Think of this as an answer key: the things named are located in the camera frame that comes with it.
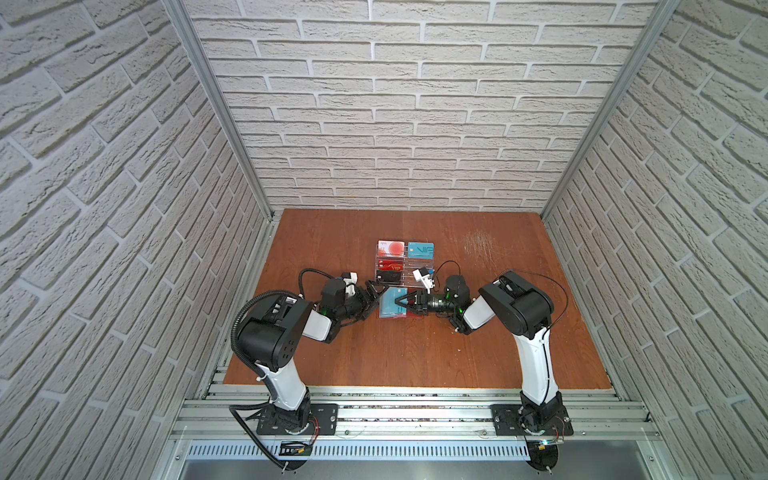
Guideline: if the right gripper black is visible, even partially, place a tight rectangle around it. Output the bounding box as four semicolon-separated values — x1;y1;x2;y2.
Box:
397;290;458;315

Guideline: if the clear acrylic card display stand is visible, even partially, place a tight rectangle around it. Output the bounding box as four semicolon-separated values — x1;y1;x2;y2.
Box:
374;241;435;288

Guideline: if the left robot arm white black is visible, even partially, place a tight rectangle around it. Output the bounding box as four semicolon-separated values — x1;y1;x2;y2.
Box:
230;272;389;431

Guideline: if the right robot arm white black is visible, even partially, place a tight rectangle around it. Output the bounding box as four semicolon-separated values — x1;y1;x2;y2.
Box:
394;270;562;432

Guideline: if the black VIP card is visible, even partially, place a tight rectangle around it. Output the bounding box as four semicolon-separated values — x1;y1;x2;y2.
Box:
377;271;402;284

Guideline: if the red VIP card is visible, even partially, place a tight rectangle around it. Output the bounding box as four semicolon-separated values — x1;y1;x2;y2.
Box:
377;258;404;272

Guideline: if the white red circle card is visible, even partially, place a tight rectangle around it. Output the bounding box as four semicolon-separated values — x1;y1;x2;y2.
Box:
377;240;406;258

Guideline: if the teal VIP card in stand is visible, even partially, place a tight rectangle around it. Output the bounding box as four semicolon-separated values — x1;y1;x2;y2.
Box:
407;242;434;260

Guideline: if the small circuit board left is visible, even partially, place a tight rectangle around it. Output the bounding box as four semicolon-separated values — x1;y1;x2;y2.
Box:
279;442;313;457

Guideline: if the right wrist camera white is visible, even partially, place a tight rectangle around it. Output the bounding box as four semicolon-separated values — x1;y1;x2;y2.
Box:
412;267;436;294

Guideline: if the aluminium mounting rail frame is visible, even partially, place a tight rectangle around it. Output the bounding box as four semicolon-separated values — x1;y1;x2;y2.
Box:
152;376;680;479

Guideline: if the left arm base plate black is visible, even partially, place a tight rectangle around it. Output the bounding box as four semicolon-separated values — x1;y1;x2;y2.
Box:
256;403;339;436

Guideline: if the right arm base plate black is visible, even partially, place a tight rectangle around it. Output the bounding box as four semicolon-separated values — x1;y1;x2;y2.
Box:
490;402;574;438

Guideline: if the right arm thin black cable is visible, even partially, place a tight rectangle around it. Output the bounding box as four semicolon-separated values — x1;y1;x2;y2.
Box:
433;259;570;337

